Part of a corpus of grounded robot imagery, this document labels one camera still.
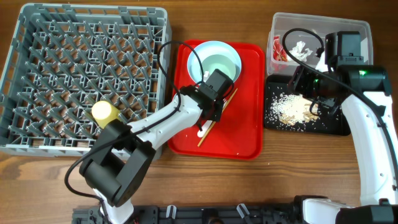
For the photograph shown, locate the rice and peanut shells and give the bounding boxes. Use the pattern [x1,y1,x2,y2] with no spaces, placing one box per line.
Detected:
[269,93,319,126]

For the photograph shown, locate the white napkin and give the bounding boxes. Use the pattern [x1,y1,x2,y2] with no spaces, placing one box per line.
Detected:
[289,41,313,62]

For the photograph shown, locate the red snack wrapper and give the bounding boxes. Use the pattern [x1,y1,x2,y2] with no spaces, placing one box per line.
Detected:
[272,35,288,62]

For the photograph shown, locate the yellow plastic cup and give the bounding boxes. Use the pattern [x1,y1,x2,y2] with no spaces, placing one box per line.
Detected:
[89,101,121,129]

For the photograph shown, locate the mint green bowl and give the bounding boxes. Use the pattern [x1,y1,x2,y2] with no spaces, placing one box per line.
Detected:
[202,55,237,82]

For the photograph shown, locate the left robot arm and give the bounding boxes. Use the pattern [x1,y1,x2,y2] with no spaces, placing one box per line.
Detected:
[79,69,234,223]

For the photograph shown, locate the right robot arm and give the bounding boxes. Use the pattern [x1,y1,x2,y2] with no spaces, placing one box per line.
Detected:
[286,31,397,223]

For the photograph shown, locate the grey dishwasher rack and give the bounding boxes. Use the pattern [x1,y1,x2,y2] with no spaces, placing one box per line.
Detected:
[1,3,172,157]

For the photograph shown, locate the wooden chopstick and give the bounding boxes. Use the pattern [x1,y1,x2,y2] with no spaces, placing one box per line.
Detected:
[197,89,237,147]

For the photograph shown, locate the white plastic fork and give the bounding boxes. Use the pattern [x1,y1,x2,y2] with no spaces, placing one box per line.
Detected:
[197,120,212,138]

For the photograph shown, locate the black tray bin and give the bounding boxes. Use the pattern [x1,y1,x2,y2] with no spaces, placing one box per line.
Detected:
[264,75,351,136]

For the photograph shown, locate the clear plastic bin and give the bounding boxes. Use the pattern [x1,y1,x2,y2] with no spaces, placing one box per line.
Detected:
[266,12,374,77]

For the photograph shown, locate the red plastic tray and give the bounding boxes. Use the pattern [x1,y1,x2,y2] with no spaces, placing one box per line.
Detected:
[168,42,265,160]

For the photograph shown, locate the right black cable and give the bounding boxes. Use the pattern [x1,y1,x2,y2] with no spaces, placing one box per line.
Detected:
[281,27,398,187]

